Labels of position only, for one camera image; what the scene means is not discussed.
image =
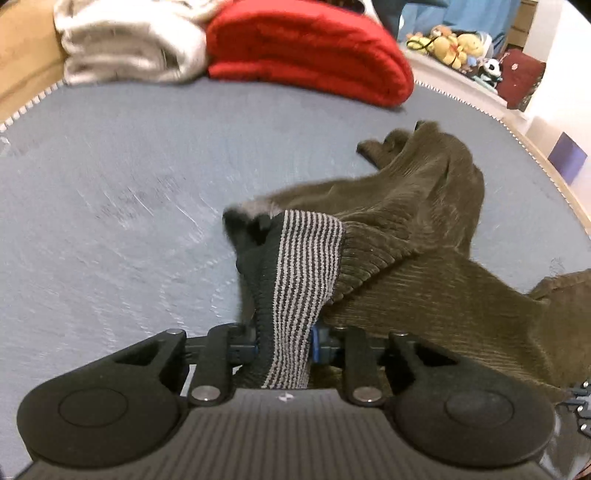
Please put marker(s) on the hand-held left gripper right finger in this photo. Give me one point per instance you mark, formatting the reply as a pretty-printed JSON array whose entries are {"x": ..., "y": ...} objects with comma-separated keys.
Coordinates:
[{"x": 316, "y": 347}]

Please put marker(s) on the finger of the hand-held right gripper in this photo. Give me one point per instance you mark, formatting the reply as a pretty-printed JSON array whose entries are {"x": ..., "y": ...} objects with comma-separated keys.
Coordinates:
[{"x": 582, "y": 406}]

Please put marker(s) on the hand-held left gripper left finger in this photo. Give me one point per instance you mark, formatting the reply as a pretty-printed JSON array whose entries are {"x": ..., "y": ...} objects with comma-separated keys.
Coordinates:
[{"x": 241, "y": 353}]

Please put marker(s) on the grey-blue bed mattress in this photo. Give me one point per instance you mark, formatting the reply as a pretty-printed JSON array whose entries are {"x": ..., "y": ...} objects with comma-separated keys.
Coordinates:
[{"x": 115, "y": 184}]

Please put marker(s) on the purple box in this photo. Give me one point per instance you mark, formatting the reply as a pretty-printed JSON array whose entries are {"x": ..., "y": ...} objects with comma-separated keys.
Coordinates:
[{"x": 569, "y": 157}]

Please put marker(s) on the red folded blanket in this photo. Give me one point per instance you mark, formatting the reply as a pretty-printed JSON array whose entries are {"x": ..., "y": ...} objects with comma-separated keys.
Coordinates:
[{"x": 304, "y": 50}]

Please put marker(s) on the white shelf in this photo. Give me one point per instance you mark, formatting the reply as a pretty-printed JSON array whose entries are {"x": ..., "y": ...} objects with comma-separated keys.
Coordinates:
[{"x": 443, "y": 78}]

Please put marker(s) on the white folded blanket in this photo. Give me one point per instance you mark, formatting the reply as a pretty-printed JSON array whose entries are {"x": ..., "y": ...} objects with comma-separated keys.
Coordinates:
[{"x": 129, "y": 46}]

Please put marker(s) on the pile of stuffed toys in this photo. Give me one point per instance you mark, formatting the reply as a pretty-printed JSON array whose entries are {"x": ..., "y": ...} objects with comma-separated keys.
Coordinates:
[{"x": 455, "y": 46}]

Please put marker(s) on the dark red pillow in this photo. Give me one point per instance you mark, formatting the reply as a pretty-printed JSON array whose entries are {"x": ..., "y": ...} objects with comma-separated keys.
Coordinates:
[{"x": 524, "y": 78}]

